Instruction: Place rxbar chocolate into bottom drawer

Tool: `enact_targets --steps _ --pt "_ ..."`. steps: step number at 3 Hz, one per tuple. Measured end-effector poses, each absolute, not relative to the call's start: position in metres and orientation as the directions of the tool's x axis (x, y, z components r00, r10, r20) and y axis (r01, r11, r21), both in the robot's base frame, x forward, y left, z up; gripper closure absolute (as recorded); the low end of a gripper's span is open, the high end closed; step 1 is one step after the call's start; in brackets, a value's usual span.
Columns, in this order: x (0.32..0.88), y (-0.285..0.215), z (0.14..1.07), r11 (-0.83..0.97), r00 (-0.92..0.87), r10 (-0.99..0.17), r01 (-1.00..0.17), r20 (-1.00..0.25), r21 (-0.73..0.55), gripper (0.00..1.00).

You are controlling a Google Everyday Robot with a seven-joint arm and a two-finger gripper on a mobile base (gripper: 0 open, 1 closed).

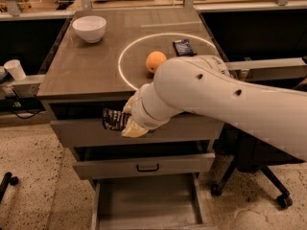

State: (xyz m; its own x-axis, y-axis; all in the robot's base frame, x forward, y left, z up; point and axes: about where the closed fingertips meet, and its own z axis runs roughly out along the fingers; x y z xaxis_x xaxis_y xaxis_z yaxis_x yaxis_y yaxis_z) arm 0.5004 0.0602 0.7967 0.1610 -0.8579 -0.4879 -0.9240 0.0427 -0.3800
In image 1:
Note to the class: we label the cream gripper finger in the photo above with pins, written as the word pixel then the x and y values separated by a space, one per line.
pixel 127 106
pixel 133 130

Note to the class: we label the blue snack packet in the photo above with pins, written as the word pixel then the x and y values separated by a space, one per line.
pixel 183 48

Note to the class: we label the white paper cup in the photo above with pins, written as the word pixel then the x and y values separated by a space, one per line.
pixel 15 69

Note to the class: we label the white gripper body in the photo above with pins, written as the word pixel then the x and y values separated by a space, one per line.
pixel 141 115

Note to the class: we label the white ceramic bowl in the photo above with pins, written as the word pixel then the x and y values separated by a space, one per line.
pixel 90 28

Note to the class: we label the orange fruit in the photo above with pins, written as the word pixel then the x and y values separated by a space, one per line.
pixel 153 60

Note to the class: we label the black office chair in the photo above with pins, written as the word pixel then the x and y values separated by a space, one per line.
pixel 251 155

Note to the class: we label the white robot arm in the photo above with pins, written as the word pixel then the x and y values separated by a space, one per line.
pixel 202 85

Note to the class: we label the grey drawer cabinet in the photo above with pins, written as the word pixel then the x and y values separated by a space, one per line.
pixel 84 78

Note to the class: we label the open bottom drawer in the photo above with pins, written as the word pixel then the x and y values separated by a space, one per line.
pixel 162 202

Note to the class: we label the black chair caster left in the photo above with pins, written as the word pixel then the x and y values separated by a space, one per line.
pixel 7 180

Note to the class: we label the black rxbar chocolate wrapper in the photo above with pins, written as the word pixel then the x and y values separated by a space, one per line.
pixel 114 119

